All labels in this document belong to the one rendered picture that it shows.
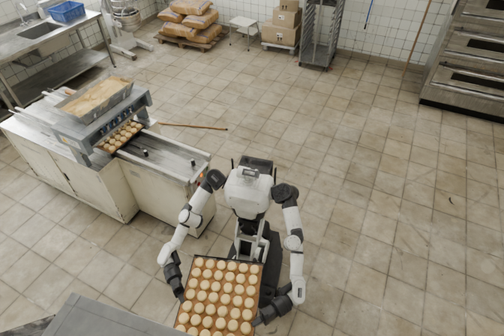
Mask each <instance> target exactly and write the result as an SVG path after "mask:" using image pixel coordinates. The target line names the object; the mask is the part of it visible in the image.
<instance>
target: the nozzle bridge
mask: <svg viewBox="0 0 504 336"><path fill-rule="evenodd" d="M132 105H133V107H132ZM152 105H153V103H152V98H151V95H150V92H149V89H147V88H143V87H140V86H138V85H133V88H132V91H131V93H130V95H129V96H127V97H126V98H125V99H124V100H122V101H121V102H119V103H118V104H116V105H115V106H114V107H113V108H111V109H110V110H108V111H107V112H105V113H104V114H103V115H102V116H100V117H99V118H97V119H96V120H95V121H93V122H92V123H91V124H89V125H88V126H85V125H84V124H80V123H78V122H76V121H73V120H71V119H70V118H68V117H67V116H65V117H64V118H63V119H61V120H60V121H58V122H56V123H55V124H54V125H52V126H51V127H50V128H51V130H52V132H53V133H54V135H55V137H56V139H57V140H58V141H59V142H60V143H61V144H63V145H65V146H68V147H69V149H70V150H71V152H72V154H73V156H74V157H75V159H76V161H77V163H78V164H82V165H83V166H85V167H88V168H89V167H90V166H91V165H92V163H91V161H90V160H89V158H88V156H90V155H91V154H93V153H94V150H93V149H94V148H95V147H96V146H98V145H99V144H100V143H102V142H103V141H104V140H105V139H106V138H107V137H109V136H110V135H111V134H113V133H114V132H115V131H117V130H118V129H119V128H120V127H121V126H122V125H124V124H125V123H126V122H128V121H129V120H130V119H132V118H133V117H134V116H135V115H136V116H139V117H141V118H143V119H147V118H148V117H149V115H148V113H147V109H146V107H150V106H152ZM128 107H130V108H131V109H132V110H133V111H132V113H130V112H129V109H128ZM126 109H127V110H126ZM123 111H125V112H126V114H128V115H127V118H125V117H124V114H123ZM118 115H119V116H120V117H121V119H122V120H121V121H119V120H118ZM122 116H123V118H122ZM116 119H117V124H116V126H113V123H112V120H114V121H115V123H116ZM106 124H108V125H109V127H110V124H111V126H112V127H111V128H110V130H107V127H106ZM103 127H104V128H105V131H106V132H105V133H104V135H101V132H100V129H102V130H103V132H104V128H103ZM87 155H88V156H87Z"/></svg>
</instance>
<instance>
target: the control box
mask: <svg viewBox="0 0 504 336"><path fill-rule="evenodd" d="M206 167H208V169H207V170H206ZM209 170H210V167H209V163H208V162H205V163H204V164H203V165H202V166H201V167H200V169H199V170H198V171H197V172H196V174H195V175H194V176H193V177H192V179H191V180H190V192H191V193H192V194H195V192H196V190H197V188H198V187H199V186H198V185H197V184H198V182H200V184H201V183H202V181H203V179H204V178H205V174H206V173H207V172H208V171H209ZM201 173H202V177H200V175H201ZM195 181H196V184H194V182H195Z"/></svg>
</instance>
